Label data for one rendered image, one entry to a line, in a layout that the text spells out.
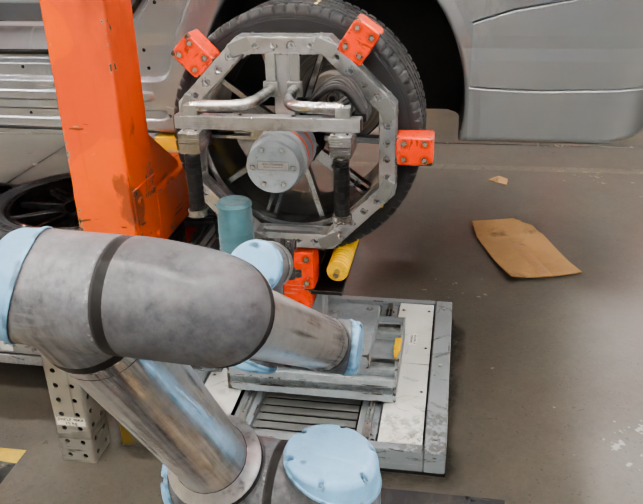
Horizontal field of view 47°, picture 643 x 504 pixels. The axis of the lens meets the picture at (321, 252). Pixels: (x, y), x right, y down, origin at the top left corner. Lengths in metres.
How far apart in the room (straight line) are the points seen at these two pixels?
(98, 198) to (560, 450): 1.43
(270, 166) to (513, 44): 0.84
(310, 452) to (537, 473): 1.08
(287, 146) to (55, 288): 1.08
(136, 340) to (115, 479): 1.51
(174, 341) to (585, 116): 1.77
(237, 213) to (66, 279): 1.15
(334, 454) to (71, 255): 0.61
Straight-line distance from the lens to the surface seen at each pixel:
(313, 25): 1.87
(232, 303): 0.70
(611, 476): 2.21
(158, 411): 0.91
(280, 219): 2.04
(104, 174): 1.99
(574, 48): 2.25
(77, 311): 0.70
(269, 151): 1.73
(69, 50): 1.93
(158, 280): 0.68
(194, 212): 1.74
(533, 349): 2.67
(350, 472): 1.16
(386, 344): 2.35
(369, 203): 1.88
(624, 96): 2.31
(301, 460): 1.17
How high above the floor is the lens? 1.41
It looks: 25 degrees down
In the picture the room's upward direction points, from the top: 2 degrees counter-clockwise
